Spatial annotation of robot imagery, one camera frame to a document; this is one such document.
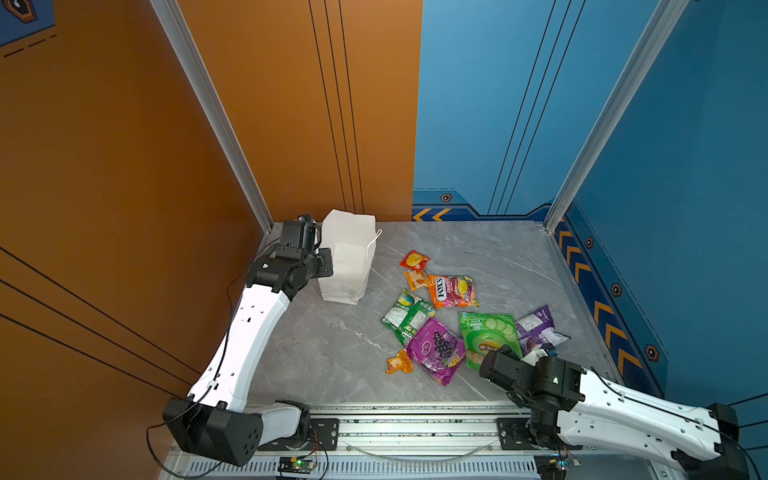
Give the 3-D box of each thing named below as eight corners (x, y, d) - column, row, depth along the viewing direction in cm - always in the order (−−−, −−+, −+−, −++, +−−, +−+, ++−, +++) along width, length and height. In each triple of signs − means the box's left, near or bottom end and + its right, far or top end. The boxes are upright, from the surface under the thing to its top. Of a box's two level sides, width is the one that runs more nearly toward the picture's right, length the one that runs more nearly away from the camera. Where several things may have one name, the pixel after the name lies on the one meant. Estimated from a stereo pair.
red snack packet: (401, 266, 110) (401, 260, 107) (411, 254, 113) (411, 248, 111) (420, 275, 107) (420, 269, 104) (429, 263, 111) (430, 257, 108)
